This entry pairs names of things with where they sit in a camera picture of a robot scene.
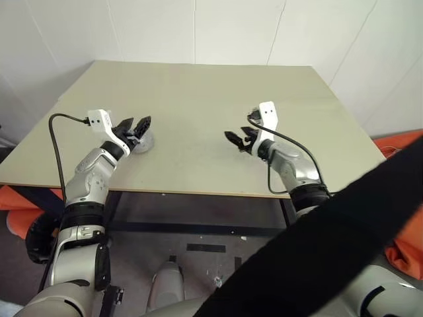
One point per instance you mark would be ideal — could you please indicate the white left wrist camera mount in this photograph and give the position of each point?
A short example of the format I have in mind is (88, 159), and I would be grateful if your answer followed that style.
(99, 120)

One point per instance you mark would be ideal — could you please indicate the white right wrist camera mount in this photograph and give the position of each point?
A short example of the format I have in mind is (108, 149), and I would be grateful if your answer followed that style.
(268, 114)

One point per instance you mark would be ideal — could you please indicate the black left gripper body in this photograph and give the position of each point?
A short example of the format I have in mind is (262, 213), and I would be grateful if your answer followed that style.
(127, 137)

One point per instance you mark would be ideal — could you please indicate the silver left robot leg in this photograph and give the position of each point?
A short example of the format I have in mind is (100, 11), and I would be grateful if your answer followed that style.
(167, 284)

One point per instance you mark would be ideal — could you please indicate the black metal bracket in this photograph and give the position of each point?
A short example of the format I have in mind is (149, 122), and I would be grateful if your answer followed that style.
(112, 300)

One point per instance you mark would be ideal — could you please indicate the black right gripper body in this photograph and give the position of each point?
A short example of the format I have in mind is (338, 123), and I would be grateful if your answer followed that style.
(252, 143)

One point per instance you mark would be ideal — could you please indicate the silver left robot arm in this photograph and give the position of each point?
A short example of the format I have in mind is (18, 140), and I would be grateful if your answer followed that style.
(89, 178)

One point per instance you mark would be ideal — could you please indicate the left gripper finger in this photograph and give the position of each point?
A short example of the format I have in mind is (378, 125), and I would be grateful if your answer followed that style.
(143, 127)
(125, 125)

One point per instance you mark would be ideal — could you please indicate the silver robot torso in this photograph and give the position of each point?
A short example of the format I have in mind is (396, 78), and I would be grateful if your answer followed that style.
(178, 308)

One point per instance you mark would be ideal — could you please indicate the black metal table frame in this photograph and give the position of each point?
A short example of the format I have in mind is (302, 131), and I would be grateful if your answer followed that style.
(198, 228)

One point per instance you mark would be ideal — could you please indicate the short black floor tape strip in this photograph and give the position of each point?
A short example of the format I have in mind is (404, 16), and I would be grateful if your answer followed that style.
(172, 258)
(238, 262)

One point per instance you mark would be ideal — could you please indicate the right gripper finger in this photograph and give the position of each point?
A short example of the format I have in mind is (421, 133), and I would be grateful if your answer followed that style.
(249, 131)
(236, 139)

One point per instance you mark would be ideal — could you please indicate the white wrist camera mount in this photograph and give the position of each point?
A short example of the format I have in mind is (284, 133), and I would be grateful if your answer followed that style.
(268, 114)
(99, 120)

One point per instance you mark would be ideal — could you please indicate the roll of tape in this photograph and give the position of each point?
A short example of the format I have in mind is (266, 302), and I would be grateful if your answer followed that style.
(147, 143)

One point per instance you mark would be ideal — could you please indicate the black round object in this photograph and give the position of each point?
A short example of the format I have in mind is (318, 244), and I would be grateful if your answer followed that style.
(38, 241)

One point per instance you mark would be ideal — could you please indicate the long black floor tape strip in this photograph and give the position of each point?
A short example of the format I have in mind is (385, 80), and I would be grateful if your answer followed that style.
(206, 248)

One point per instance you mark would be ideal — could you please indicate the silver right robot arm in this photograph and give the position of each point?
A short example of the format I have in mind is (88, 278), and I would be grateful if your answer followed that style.
(291, 165)

